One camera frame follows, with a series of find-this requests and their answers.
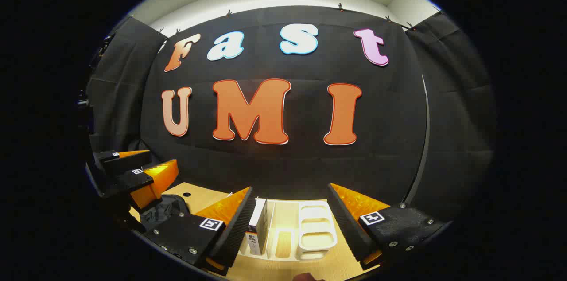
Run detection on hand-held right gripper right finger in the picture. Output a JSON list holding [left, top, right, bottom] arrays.
[[327, 183, 453, 271]]

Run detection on backdrop frame pole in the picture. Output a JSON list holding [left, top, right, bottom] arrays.
[[405, 74, 431, 205]]

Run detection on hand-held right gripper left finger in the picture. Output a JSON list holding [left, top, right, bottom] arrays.
[[143, 186, 257, 277]]

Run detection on white bookshelf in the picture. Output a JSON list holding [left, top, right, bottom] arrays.
[[238, 198, 339, 263]]

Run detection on black backdrop cloth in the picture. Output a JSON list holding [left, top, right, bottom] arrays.
[[85, 5, 497, 217]]

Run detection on black schoolbag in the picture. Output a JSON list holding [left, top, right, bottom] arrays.
[[140, 194, 194, 234]]

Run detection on white portrait cover book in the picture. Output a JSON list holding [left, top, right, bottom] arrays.
[[245, 198, 269, 256]]

